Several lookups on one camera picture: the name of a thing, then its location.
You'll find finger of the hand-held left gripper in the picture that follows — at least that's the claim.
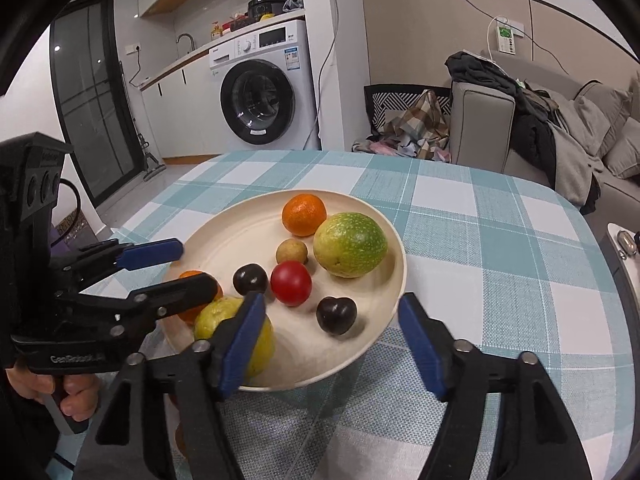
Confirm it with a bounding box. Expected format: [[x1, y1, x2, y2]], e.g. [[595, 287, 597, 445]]
[[55, 272, 220, 337], [50, 238, 185, 283]]

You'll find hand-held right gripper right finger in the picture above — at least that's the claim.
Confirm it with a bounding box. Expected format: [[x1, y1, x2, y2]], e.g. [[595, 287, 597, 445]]
[[397, 292, 593, 480]]

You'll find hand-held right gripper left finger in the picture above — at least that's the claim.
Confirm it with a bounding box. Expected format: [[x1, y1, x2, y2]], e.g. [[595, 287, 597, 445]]
[[80, 291, 267, 480]]

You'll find orange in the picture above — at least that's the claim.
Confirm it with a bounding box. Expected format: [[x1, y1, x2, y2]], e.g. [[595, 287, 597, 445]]
[[281, 193, 328, 237], [177, 270, 224, 324]]

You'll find yellow passion fruit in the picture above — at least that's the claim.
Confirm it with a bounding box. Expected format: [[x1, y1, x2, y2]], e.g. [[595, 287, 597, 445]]
[[194, 296, 277, 381]]

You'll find dark plum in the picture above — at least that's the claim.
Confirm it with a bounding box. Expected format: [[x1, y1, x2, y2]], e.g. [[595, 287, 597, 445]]
[[232, 263, 268, 297]]

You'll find cream round plate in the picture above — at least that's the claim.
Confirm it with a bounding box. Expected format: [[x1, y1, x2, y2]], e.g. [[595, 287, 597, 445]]
[[159, 188, 408, 392]]

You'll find large red tomato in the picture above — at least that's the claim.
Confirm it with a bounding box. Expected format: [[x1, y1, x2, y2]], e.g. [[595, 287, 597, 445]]
[[270, 260, 313, 307]]

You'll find dark purple cherry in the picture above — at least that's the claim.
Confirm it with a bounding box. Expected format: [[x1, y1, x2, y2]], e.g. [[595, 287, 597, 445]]
[[316, 296, 358, 336]]

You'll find brown longan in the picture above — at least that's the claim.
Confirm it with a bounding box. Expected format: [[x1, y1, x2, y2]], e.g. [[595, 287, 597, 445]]
[[275, 238, 308, 266]]

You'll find green-yellow passion fruit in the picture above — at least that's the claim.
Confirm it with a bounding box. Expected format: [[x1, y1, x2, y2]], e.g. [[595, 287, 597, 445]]
[[313, 212, 389, 279]]

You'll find person's left forearm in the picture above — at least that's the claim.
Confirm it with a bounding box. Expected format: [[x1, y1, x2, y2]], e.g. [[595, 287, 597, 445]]
[[0, 385, 81, 480]]

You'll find person's left hand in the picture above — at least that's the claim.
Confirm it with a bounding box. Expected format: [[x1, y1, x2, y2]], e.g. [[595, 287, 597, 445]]
[[5, 367, 104, 424]]

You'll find floor mop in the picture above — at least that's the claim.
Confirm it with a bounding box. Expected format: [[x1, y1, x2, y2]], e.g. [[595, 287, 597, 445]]
[[136, 134, 169, 182]]

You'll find white counter cabinet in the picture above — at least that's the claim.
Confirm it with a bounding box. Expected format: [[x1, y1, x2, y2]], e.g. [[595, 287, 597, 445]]
[[139, 40, 222, 162]]

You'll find dark glass door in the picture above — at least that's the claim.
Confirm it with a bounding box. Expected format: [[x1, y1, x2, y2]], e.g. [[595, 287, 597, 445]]
[[49, 0, 144, 209]]

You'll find pile of clothes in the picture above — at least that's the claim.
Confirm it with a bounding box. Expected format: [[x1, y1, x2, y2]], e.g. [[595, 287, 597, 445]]
[[351, 134, 452, 162]]

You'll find white side table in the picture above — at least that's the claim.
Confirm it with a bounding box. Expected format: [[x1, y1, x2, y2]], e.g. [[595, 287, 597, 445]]
[[601, 221, 640, 312]]

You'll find grey sofa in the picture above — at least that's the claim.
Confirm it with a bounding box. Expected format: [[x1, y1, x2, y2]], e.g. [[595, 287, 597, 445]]
[[449, 52, 640, 231]]

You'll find plaid cloth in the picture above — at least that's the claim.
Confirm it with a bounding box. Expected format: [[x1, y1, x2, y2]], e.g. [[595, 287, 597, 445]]
[[382, 89, 451, 153]]

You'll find white washing machine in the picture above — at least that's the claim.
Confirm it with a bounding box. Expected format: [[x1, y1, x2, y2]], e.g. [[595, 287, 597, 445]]
[[209, 19, 322, 151]]

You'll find grey garment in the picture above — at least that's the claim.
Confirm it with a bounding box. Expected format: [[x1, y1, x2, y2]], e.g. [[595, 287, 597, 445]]
[[549, 110, 607, 207]]

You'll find dark jacket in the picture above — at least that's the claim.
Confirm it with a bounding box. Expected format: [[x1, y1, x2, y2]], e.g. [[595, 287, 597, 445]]
[[445, 51, 559, 192]]

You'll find black patterned chair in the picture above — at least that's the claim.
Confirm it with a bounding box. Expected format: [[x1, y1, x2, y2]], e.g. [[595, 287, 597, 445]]
[[363, 84, 452, 142]]

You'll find black cooking pot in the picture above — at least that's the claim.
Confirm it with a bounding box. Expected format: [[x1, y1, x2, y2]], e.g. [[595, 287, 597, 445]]
[[247, 0, 289, 19]]

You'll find grey sofa cushion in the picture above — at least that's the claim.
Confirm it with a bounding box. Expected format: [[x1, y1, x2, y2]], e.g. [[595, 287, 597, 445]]
[[571, 80, 634, 157], [601, 117, 640, 179]]

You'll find grey cable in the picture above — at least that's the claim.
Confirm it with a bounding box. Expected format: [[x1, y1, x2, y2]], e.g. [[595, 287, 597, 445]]
[[314, 24, 337, 152]]

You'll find white wall power strip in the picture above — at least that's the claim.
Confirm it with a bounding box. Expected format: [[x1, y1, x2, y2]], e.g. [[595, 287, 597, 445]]
[[495, 22, 519, 55]]

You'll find black wall cable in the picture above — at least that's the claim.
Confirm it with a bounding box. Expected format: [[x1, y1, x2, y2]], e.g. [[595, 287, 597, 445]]
[[390, 0, 552, 62]]

